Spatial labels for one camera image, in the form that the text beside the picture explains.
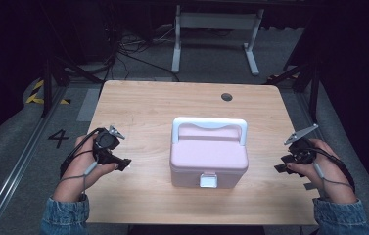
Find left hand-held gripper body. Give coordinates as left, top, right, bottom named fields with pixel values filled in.
left=92, top=124, right=127, bottom=165

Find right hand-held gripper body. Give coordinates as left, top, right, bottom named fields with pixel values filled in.
left=280, top=123, right=320, bottom=165

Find pink storage box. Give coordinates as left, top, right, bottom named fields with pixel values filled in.
left=169, top=117, right=250, bottom=190

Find person's right hand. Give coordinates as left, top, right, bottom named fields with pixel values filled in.
left=286, top=138, right=358, bottom=205

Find person's left hand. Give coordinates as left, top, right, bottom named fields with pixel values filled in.
left=52, top=133, right=119, bottom=203

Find black metal stand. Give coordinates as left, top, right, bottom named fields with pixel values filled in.
left=263, top=48, right=323, bottom=124
left=40, top=55, right=104, bottom=118

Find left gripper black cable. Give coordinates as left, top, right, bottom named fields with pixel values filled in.
left=59, top=127, right=106, bottom=179

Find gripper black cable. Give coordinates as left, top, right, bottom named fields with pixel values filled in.
left=305, top=146, right=356, bottom=193
left=59, top=127, right=106, bottom=179

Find right gripper grey cord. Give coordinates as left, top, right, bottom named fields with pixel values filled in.
left=312, top=161, right=356, bottom=200

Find gripper grey cord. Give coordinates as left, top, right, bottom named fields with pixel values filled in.
left=312, top=161, right=356, bottom=200
left=59, top=161, right=100, bottom=201

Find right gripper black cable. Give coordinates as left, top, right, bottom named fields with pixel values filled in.
left=305, top=146, right=356, bottom=193

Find left gripper grey cord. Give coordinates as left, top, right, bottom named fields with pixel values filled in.
left=59, top=161, right=100, bottom=201

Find metal floor rail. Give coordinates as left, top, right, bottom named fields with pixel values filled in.
left=0, top=85, right=69, bottom=235

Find black floor cables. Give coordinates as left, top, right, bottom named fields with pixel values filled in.
left=105, top=25, right=181, bottom=83

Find white metal table frame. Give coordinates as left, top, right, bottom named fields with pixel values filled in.
left=170, top=4, right=265, bottom=76

